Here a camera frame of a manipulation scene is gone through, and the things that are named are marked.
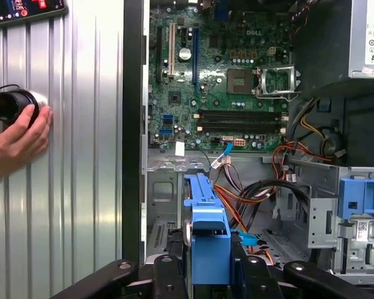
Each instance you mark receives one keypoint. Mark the green motherboard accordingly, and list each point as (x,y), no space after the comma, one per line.
(187,81)

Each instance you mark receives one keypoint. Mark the CPU socket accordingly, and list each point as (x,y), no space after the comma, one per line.
(240,79)

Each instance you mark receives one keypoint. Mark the black RAM slot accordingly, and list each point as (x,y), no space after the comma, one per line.
(240,117)
(240,111)
(240,124)
(240,130)

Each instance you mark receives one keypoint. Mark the blue expansion slot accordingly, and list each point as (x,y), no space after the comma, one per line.
(195,56)

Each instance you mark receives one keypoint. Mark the grey power supply unit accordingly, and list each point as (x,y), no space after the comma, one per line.
(324,46)

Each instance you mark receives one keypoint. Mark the blue plastic bay latch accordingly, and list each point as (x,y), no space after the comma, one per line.
(361,199)

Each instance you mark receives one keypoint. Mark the black expansion slot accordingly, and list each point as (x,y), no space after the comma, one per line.
(159,56)

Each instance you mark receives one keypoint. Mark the hard disk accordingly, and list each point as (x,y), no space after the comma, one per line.
(210,249)

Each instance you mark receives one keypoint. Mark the blue data port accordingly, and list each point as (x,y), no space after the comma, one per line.
(166,130)
(167,119)

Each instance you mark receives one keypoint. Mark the white paper tag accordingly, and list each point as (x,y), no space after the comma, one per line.
(179,149)

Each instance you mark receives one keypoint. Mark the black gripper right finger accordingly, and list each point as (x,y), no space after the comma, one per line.
(255,280)

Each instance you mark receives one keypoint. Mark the silver coin battery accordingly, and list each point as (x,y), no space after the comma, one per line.
(184,53)

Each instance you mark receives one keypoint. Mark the dark screen device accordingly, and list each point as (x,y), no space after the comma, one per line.
(18,9)

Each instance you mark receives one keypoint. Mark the white expansion slot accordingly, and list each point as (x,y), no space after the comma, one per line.
(172,50)

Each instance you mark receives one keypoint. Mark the grey metal disk bay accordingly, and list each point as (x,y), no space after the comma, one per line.
(162,199)

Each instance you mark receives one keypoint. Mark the metal socket cover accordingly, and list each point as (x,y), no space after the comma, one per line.
(277,68)

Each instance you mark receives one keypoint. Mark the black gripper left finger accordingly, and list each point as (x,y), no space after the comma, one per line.
(168,280)

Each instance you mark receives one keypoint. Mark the person bare hand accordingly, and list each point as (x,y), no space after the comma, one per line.
(15,146)

